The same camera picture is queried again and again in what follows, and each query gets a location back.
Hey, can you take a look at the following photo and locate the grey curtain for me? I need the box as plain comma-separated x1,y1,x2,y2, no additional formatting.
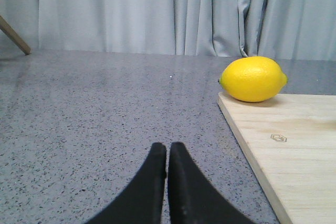
0,0,336,61

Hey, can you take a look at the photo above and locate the yellow lemon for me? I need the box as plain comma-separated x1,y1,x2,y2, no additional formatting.
218,56,288,102

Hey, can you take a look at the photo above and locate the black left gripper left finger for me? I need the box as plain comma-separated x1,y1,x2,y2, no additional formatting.
87,143,166,223

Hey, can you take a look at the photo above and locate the wooden leg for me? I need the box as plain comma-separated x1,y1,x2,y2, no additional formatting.
0,16,31,55

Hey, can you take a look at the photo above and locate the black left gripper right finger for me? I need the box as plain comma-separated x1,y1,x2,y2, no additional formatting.
168,142,253,223

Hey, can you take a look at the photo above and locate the wooden cutting board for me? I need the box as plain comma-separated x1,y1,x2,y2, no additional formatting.
218,92,335,223

